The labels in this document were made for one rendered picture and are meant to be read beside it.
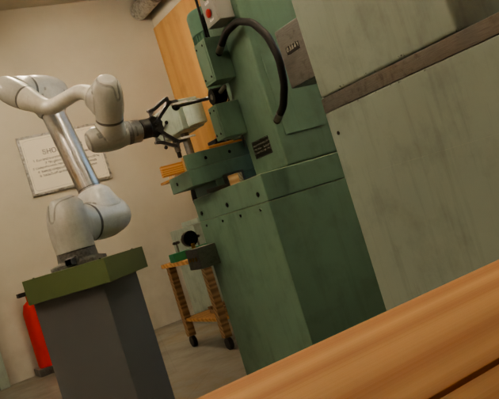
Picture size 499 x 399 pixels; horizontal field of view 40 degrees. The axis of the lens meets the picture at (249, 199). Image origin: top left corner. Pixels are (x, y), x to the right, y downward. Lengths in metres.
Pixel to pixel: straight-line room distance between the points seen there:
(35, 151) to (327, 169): 3.45
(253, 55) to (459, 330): 1.98
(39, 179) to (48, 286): 2.79
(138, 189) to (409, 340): 5.29
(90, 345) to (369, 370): 2.37
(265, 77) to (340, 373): 1.98
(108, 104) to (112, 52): 3.36
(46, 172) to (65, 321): 2.83
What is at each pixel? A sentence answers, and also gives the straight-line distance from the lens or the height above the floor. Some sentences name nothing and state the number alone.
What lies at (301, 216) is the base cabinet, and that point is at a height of 0.63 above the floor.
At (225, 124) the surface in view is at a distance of 2.34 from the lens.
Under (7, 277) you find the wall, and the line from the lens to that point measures 5.24.
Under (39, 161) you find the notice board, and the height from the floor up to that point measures 1.50.
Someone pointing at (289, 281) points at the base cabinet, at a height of 0.45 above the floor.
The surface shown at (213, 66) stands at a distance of 2.34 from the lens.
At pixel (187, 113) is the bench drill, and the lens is 4.75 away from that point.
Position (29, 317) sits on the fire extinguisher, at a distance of 5.10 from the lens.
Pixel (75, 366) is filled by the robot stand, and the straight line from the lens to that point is 2.69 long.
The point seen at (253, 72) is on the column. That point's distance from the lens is 2.27.
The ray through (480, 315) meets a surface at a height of 0.63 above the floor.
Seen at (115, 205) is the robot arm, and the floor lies 0.88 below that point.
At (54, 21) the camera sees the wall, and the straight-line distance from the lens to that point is 5.77.
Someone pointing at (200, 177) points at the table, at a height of 0.86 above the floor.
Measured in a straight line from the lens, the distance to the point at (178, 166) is 2.47.
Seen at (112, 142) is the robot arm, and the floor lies 1.08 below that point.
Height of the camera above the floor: 0.71
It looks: 1 degrees up
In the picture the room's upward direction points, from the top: 17 degrees counter-clockwise
